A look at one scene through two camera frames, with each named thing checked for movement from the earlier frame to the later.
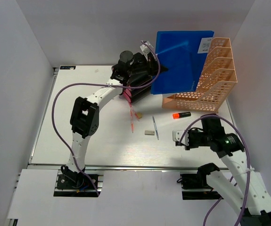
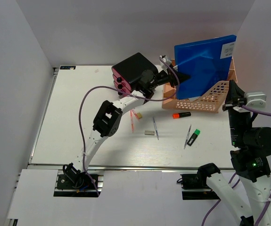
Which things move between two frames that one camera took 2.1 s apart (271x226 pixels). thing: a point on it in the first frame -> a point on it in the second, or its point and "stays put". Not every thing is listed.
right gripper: [191, 146] -> [234, 93]
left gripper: [152, 66] -> [171, 79]
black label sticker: [67, 67] stays put
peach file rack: [218, 78] stays put
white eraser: [149, 133] stays put
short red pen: [134, 113] stays put
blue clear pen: [155, 125] stays put
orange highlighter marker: [180, 115] stays put
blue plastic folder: [184, 53] -> [208, 62]
